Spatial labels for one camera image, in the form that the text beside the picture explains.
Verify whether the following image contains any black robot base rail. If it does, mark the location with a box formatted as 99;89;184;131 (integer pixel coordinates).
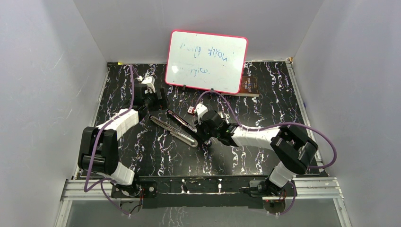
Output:
112;175;297;212

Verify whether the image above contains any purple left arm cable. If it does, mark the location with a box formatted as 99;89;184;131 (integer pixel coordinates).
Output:
83;64;143;217

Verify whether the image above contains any pink framed whiteboard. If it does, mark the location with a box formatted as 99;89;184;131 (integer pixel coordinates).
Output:
165;30;248;94

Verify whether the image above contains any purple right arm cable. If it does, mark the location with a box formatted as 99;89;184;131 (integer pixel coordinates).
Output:
193;90;338;217

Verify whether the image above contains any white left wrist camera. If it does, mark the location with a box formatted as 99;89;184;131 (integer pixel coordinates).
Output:
141;76;156;94

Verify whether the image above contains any brown Three Days book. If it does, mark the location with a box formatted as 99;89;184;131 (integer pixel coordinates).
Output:
237;76;260;97

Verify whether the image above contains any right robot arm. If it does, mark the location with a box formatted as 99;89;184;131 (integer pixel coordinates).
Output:
194;110;318;196

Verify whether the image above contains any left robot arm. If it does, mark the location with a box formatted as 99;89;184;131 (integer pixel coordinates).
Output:
78;84;169;197

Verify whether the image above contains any red white staple box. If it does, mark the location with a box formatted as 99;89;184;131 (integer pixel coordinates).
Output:
187;106;194;114

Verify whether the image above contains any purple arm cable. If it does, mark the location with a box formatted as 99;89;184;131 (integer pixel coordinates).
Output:
83;64;143;217
193;90;338;217

